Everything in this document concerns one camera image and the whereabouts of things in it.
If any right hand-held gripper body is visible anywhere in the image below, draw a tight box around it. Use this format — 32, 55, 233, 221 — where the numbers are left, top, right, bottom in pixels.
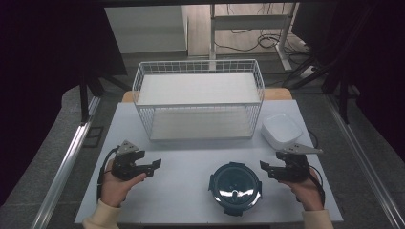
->
275, 142, 324, 183

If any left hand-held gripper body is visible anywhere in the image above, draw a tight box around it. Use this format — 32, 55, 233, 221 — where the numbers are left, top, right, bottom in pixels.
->
110, 139, 147, 182

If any white square lidded box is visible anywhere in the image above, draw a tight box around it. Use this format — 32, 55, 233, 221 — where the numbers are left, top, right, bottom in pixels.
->
260, 112, 304, 152

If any round dark blue lidded container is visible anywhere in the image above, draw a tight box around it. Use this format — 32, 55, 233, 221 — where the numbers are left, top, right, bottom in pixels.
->
208, 161, 263, 218

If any white wire rack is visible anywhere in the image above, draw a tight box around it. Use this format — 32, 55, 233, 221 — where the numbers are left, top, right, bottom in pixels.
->
131, 58, 266, 142

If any person's left hand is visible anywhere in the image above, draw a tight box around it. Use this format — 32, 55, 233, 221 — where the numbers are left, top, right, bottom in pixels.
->
100, 157, 148, 208

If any person's right hand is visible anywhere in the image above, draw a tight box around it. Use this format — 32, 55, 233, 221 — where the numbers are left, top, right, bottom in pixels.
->
280, 168, 325, 212

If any wooden table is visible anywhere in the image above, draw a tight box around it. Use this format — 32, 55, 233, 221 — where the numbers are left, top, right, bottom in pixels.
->
121, 88, 293, 104

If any black stand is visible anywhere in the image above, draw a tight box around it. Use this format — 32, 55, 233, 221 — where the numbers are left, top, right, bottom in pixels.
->
77, 72, 132, 126
280, 53, 362, 126

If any white power strip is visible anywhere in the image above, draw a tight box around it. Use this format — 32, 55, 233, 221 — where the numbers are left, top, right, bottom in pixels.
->
298, 64, 317, 79

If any black curtain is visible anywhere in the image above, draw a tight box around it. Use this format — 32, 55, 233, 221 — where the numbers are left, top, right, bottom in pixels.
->
290, 0, 405, 161
0, 0, 129, 206

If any white cabinet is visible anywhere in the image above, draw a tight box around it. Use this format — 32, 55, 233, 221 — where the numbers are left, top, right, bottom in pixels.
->
103, 5, 189, 54

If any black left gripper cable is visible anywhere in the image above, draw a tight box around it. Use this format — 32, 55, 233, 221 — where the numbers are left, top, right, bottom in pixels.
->
96, 146, 119, 204

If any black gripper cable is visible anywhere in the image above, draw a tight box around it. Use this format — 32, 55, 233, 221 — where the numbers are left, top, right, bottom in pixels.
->
307, 129, 327, 207
96, 146, 119, 204

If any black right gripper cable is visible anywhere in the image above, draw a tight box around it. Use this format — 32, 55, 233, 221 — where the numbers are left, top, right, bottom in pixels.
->
307, 129, 327, 207

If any aluminium rail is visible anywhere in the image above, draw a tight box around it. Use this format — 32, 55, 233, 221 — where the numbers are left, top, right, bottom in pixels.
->
30, 94, 102, 229
324, 94, 405, 229

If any coiled black floor cable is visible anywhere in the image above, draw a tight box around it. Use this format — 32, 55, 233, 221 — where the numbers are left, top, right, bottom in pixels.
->
257, 32, 282, 50

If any long black floor cable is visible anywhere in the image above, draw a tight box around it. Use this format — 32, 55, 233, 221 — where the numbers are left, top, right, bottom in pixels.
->
213, 40, 260, 53

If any white desk frame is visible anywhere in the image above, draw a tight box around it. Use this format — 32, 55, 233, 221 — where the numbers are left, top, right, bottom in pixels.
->
208, 3, 301, 72

